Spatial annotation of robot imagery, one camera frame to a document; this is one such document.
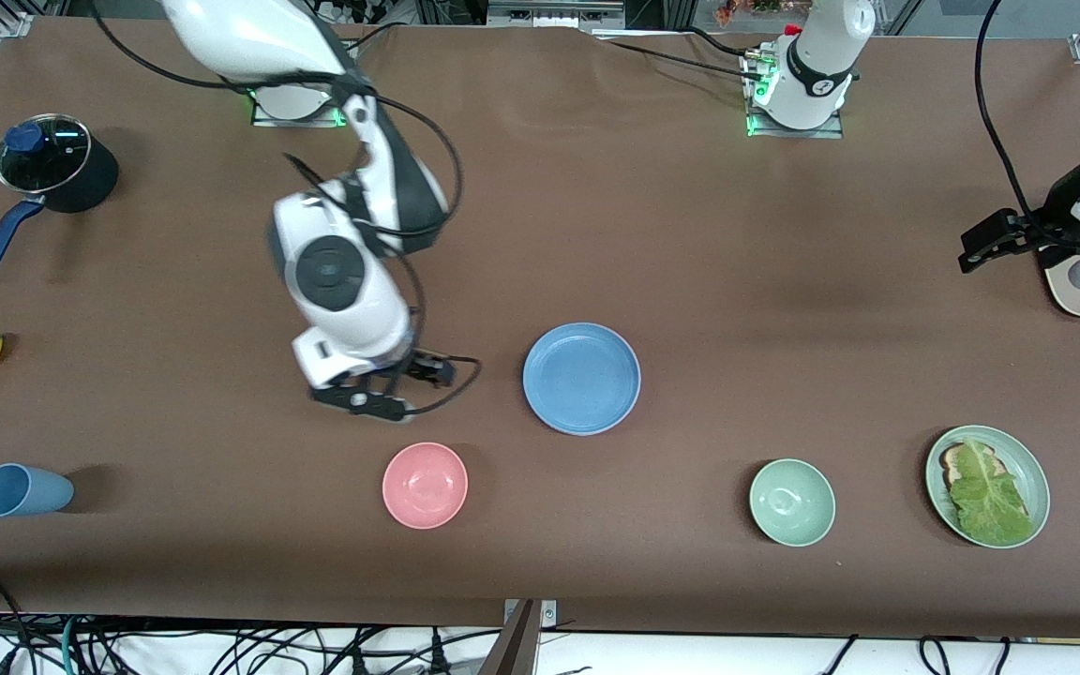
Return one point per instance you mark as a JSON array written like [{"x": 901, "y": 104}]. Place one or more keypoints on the small pink bowl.
[{"x": 425, "y": 486}]

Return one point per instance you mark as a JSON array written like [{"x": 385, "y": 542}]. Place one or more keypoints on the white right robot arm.
[{"x": 343, "y": 281}]

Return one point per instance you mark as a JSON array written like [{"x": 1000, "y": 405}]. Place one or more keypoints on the grey metal table bracket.
[{"x": 549, "y": 614}]

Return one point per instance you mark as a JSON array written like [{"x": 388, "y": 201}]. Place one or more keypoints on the small green bowl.
[{"x": 792, "y": 502}]

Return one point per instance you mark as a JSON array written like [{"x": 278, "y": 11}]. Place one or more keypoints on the green oval plate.
[{"x": 1035, "y": 473}]

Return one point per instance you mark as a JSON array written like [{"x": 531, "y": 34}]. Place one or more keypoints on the toasted bread slice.
[{"x": 953, "y": 459}]

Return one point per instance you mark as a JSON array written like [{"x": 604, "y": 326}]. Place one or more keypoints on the grey metal box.
[{"x": 554, "y": 11}]

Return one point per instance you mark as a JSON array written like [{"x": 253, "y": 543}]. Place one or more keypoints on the orange artificial flowers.
[{"x": 756, "y": 9}]

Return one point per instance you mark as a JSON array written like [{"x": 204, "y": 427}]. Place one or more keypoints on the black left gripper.
[{"x": 1033, "y": 232}]

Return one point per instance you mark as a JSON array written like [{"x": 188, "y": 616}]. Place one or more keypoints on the blue plastic cup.
[{"x": 29, "y": 491}]

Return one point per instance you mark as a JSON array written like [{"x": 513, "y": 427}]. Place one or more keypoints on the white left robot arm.
[{"x": 821, "y": 56}]

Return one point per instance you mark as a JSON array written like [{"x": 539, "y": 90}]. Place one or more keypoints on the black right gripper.
[{"x": 416, "y": 364}]

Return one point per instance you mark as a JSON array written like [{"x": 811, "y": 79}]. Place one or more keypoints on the green lettuce leaf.
[{"x": 990, "y": 506}]

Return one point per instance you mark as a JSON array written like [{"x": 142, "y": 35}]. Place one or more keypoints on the blue plate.
[{"x": 581, "y": 379}]

